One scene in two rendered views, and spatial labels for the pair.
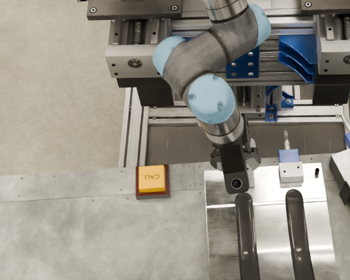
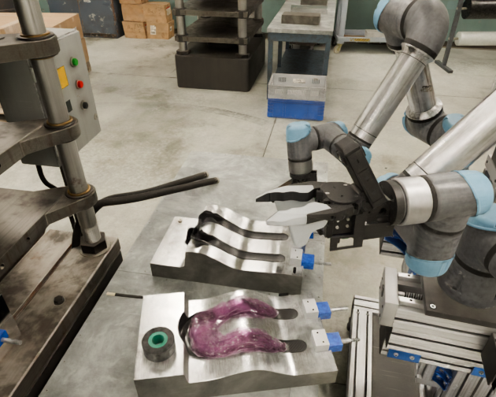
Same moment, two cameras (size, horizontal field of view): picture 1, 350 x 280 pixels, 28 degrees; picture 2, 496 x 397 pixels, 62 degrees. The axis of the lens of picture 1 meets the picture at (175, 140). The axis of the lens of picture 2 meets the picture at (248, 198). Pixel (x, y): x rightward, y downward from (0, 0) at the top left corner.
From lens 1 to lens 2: 1.41 m
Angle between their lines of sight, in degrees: 62
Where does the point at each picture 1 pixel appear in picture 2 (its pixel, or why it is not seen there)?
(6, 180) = (324, 177)
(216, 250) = (254, 223)
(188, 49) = (333, 126)
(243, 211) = (276, 237)
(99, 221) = not seen: hidden behind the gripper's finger
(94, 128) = not seen: hidden behind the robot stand
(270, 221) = (265, 246)
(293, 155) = (309, 260)
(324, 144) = not seen: outside the picture
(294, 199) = (278, 259)
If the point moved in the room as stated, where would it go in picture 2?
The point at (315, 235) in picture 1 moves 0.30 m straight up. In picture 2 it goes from (250, 263) to (250, 184)
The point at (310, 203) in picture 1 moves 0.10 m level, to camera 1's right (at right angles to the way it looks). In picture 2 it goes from (272, 265) to (273, 288)
